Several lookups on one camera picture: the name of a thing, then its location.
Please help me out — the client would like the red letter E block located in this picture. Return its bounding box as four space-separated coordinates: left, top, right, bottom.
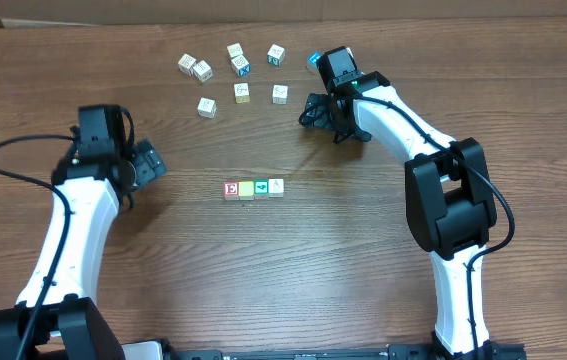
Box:
223 181 239 201

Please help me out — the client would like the blue-sided wooden block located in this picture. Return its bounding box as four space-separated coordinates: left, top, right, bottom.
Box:
268 178 284 198

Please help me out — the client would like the yellow-topped wooden block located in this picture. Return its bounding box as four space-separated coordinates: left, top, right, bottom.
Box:
238 181 255 200

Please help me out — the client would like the green number 4 block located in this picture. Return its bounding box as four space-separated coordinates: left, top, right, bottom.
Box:
254 179 269 198

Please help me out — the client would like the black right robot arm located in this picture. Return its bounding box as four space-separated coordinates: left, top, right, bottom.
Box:
299 47 501 359

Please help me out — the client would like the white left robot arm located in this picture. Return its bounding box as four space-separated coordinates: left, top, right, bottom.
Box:
0 105 175 359

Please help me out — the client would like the light blue topped block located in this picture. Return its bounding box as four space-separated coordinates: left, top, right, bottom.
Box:
306 52 321 75

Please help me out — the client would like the green letter E block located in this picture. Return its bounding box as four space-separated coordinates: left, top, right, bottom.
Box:
272 84 289 105

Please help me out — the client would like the green-sided picture block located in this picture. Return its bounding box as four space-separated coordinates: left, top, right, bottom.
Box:
267 44 285 67

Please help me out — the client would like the yellow letter C block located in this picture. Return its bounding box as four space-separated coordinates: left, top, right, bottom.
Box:
197 97 217 118

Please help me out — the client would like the yellow-framed picture block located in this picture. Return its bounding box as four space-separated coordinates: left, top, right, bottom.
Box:
233 83 250 104

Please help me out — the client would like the blue letter X block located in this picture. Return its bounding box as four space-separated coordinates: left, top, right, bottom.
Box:
231 55 251 77

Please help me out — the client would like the red car picture block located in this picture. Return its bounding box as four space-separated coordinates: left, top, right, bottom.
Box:
192 60 213 83

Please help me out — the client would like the red-sided wooden block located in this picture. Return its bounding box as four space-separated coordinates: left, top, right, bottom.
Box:
177 53 197 76

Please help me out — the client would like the plain wooden block behind X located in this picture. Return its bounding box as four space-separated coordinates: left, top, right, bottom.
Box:
227 43 243 59

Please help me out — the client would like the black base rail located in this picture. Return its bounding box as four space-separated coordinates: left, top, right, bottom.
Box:
122 339 529 360

